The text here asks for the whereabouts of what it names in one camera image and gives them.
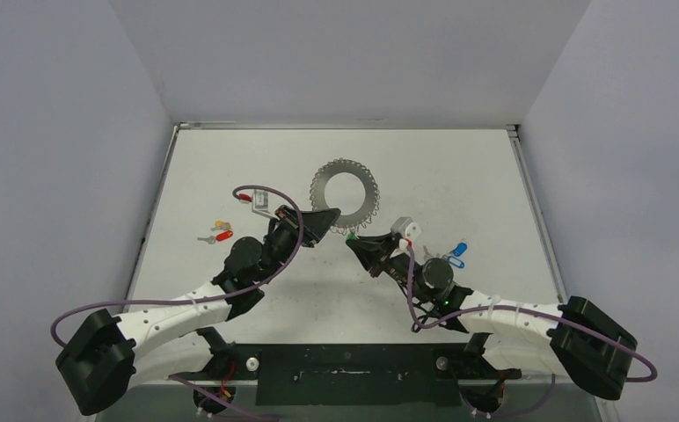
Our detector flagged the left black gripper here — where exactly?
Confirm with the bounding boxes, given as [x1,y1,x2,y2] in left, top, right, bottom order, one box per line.
[259,204,340,285]

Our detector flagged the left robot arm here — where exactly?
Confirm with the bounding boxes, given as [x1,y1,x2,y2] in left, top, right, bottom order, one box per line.
[55,206,340,416]

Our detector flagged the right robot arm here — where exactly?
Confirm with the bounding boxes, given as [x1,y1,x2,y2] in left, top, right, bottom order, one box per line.
[345,233,638,400]

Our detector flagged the red tagged key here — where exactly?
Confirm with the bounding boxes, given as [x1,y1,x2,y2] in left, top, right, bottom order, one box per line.
[197,230,234,244]

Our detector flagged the yellow tagged key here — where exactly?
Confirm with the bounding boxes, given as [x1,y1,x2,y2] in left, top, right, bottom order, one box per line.
[210,221,231,231]

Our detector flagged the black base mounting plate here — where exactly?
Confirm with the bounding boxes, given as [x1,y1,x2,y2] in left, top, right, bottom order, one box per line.
[184,343,522,406]

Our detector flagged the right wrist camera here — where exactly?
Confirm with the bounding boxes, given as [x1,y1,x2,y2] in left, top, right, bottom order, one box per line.
[391,216,422,253]

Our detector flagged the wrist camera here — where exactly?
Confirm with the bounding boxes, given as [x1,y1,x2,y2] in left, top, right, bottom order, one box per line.
[391,216,422,253]
[251,190,274,218]

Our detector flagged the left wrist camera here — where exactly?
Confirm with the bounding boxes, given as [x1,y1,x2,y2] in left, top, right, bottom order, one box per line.
[251,190,274,218]

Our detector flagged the aluminium table frame rail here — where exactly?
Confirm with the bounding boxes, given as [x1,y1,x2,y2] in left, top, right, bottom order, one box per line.
[85,120,609,387]

